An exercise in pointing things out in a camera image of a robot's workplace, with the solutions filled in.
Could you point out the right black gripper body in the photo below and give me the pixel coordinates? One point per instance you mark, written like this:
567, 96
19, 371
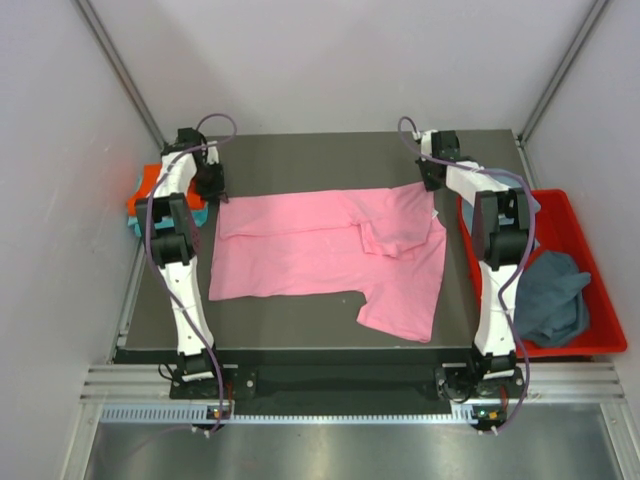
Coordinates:
425, 167

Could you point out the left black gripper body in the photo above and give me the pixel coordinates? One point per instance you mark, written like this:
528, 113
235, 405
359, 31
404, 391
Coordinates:
209, 180

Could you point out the pink t shirt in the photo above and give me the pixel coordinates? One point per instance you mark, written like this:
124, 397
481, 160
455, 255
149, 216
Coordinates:
386, 243

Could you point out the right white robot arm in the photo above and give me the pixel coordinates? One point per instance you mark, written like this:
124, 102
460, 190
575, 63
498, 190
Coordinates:
502, 235

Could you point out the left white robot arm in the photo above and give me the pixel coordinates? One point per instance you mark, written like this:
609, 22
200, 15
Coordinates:
171, 241

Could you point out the folded teal t shirt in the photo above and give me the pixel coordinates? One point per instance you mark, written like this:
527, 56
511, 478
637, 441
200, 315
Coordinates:
199, 217

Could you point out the folded orange t shirt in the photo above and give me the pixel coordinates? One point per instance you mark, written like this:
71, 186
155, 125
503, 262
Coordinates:
147, 181

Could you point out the grey-blue t shirt upper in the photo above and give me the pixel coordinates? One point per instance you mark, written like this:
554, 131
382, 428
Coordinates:
467, 210

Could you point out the grey-blue t shirt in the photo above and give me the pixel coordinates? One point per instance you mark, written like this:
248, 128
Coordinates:
550, 307
467, 210

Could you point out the red plastic bin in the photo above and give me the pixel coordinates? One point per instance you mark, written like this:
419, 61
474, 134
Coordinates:
558, 230

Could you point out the grey-blue t shirt lower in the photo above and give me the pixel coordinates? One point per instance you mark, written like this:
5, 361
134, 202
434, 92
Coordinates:
550, 307

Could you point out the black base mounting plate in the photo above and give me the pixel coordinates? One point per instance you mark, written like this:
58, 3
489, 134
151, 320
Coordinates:
332, 381

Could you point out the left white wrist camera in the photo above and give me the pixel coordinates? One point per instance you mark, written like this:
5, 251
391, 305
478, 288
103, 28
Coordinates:
211, 154

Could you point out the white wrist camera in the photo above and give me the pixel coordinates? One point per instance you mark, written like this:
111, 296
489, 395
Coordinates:
211, 154
424, 140

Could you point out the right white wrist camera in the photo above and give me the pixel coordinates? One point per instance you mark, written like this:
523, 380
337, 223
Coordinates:
424, 140

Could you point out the left aluminium frame post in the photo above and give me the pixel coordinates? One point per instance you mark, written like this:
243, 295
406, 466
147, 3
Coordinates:
91, 18

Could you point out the aluminium frame post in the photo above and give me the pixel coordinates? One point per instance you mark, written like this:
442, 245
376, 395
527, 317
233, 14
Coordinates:
91, 18
570, 54

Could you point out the right aluminium frame post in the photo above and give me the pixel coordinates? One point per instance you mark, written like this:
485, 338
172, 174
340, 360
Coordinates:
570, 54

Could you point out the front aluminium frame rail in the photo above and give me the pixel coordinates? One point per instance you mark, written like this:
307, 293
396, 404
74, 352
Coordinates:
572, 382

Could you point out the grey slotted cable duct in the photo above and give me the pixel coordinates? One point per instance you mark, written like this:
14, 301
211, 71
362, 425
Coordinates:
202, 414

